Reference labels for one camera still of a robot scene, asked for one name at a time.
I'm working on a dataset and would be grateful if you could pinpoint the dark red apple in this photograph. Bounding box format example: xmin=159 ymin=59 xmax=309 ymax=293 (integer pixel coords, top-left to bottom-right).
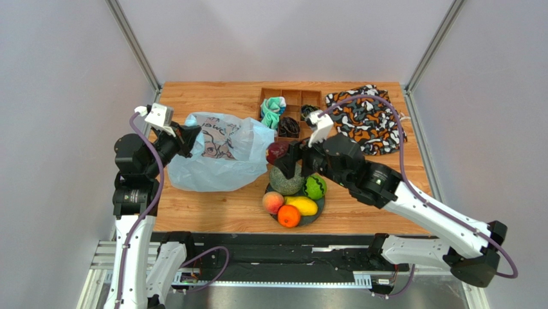
xmin=266 ymin=141 xmax=289 ymax=165

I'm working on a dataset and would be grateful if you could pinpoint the dark green rolled sock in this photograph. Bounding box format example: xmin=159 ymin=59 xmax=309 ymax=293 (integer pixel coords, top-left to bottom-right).
xmin=300 ymin=104 xmax=320 ymax=121

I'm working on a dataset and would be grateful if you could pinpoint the light blue cartoon plastic bag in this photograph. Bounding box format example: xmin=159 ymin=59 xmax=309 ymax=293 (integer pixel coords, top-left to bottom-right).
xmin=167 ymin=112 xmax=275 ymax=192

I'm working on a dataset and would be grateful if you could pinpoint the black brown rolled sock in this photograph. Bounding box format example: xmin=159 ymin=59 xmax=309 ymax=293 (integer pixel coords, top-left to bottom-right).
xmin=279 ymin=117 xmax=300 ymax=138

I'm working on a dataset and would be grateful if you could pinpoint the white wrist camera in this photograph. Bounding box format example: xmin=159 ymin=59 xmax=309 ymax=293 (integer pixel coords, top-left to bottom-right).
xmin=134 ymin=103 xmax=176 ymax=137
xmin=305 ymin=110 xmax=333 ymax=147

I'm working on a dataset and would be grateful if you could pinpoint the peach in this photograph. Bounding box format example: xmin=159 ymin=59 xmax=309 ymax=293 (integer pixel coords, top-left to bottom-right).
xmin=262 ymin=191 xmax=285 ymax=215

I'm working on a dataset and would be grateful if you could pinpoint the wooden compartment tray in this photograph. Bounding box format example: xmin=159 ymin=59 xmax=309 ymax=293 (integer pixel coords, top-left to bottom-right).
xmin=256 ymin=88 xmax=325 ymax=142

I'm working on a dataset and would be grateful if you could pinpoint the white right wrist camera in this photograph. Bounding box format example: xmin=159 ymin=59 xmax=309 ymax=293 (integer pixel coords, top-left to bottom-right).
xmin=305 ymin=110 xmax=333 ymax=147

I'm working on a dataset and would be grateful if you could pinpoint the yellow mango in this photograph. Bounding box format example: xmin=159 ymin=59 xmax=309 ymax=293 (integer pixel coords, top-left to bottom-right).
xmin=285 ymin=196 xmax=318 ymax=216

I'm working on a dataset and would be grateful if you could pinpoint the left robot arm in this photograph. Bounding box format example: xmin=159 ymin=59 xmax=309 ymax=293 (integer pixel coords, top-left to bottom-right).
xmin=104 ymin=122 xmax=201 ymax=308

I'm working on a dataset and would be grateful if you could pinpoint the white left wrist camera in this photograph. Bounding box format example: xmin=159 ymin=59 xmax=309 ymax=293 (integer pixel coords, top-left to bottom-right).
xmin=134 ymin=103 xmax=176 ymax=137

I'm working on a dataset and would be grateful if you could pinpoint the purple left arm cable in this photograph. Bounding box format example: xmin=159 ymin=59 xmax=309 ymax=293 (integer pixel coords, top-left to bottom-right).
xmin=112 ymin=112 xmax=165 ymax=309

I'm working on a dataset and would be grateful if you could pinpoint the green white sock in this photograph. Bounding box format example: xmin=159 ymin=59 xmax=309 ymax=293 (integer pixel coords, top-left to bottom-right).
xmin=260 ymin=97 xmax=287 ymax=130

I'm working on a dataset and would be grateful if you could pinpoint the orange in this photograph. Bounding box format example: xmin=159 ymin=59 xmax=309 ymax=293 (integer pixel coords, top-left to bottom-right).
xmin=277 ymin=205 xmax=301 ymax=228

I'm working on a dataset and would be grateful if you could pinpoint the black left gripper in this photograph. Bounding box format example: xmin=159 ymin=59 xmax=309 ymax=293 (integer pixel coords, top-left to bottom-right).
xmin=144 ymin=120 xmax=201 ymax=178

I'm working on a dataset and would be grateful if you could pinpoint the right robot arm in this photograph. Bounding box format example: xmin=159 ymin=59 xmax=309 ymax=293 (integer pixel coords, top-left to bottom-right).
xmin=266 ymin=135 xmax=507 ymax=288

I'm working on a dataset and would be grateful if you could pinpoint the netted green melon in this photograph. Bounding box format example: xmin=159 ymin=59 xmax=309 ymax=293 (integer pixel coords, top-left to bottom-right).
xmin=269 ymin=164 xmax=306 ymax=196

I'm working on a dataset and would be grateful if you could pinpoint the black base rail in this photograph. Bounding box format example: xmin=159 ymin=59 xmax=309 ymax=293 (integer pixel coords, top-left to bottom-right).
xmin=151 ymin=232 xmax=410 ymax=283

